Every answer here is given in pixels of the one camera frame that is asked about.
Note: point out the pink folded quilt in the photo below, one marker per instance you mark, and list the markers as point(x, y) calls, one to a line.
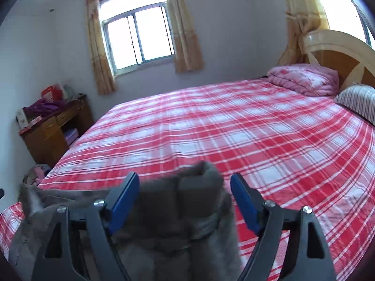
point(301, 79)

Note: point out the large bright window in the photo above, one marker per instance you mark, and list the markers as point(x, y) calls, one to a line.
point(345, 3)

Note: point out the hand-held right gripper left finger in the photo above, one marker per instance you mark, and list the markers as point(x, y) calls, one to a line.
point(124, 202)

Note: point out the white printed box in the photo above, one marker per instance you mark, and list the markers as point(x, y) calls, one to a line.
point(22, 120)

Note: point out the striped pillow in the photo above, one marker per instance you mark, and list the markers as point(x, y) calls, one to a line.
point(357, 99)

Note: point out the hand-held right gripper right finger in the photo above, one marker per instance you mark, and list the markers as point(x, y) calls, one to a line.
point(244, 205)

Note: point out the beige patterned curtain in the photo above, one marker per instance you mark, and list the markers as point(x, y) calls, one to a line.
point(98, 49)
point(183, 29)

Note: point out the purple cloth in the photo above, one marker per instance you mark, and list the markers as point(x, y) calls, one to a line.
point(44, 106)

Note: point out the grey puffer jacket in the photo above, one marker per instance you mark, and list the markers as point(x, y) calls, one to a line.
point(175, 210)

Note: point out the pile of clothes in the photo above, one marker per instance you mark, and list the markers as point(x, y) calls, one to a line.
point(36, 172)

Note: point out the red cardboard box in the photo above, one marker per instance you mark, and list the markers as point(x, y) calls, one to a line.
point(51, 92)

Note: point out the purple box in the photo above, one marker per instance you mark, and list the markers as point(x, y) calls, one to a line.
point(71, 136)

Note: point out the wooden headboard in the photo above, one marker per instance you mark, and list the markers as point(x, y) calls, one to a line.
point(337, 52)

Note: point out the tied yellow curtain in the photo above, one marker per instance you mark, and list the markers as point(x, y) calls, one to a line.
point(301, 14)

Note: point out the sliding window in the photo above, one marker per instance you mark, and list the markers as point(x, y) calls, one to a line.
point(137, 38)

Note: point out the bed with red plaid sheet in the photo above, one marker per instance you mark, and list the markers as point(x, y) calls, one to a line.
point(234, 128)

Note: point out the flat red patterned box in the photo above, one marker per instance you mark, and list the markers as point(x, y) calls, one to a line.
point(32, 125)

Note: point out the brown wooden desk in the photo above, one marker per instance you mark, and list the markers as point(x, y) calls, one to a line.
point(49, 140)

